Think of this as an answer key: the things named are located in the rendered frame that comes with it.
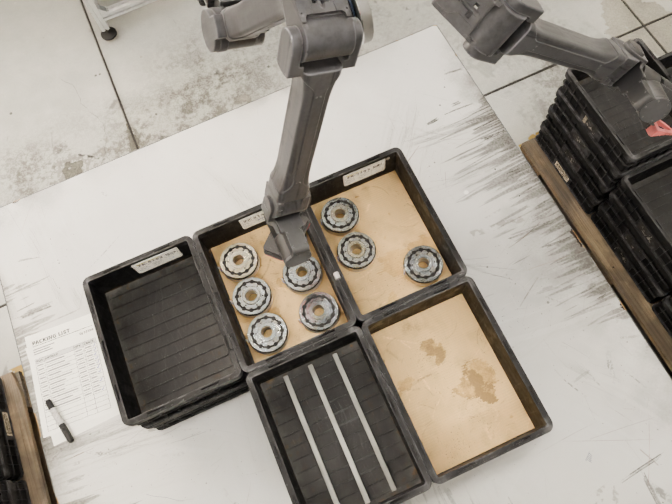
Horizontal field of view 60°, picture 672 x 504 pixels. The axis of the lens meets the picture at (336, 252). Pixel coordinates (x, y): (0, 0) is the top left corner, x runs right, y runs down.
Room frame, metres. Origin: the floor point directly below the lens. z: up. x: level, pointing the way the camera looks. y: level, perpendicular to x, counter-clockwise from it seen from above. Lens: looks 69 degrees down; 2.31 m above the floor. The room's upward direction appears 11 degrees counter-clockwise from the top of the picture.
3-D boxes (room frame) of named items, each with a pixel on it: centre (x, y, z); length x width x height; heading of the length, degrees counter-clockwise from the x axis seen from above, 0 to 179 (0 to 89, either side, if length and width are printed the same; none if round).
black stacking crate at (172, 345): (0.42, 0.46, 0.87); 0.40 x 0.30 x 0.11; 14
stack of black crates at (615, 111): (0.99, -1.08, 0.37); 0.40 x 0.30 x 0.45; 15
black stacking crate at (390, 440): (0.10, 0.08, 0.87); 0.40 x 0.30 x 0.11; 14
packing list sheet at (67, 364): (0.39, 0.80, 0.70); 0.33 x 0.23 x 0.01; 15
